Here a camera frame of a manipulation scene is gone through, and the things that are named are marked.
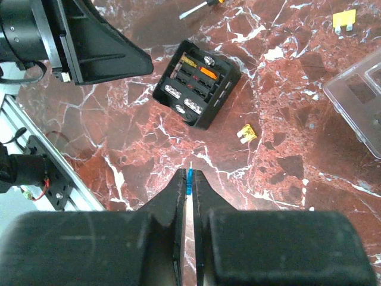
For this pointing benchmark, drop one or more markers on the yellow blade fuse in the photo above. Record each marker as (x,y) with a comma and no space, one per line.
(344,19)

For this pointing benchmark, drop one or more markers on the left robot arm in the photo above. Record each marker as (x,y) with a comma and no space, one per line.
(30,34)

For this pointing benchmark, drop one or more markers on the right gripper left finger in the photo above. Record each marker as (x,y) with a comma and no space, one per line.
(164,258)

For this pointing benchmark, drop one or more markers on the black fuse box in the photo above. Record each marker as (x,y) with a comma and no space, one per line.
(196,84)

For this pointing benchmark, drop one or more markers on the orange handled screwdriver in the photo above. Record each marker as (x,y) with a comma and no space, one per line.
(201,5)

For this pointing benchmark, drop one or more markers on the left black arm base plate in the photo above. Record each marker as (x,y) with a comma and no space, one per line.
(57,184)

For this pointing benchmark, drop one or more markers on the clear plastic fuse box cover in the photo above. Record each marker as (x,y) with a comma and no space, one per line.
(355,94)

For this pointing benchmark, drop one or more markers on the aluminium rail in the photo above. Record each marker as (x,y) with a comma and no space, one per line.
(32,165)

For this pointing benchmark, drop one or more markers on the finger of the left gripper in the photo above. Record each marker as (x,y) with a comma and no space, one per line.
(95,51)

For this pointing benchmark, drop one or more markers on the yellow fuse near box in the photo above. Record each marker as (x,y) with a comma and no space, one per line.
(246,134)

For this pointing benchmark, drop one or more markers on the blue blade fuse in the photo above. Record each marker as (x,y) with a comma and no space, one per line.
(189,181)

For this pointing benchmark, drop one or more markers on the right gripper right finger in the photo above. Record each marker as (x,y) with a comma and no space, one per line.
(205,201)

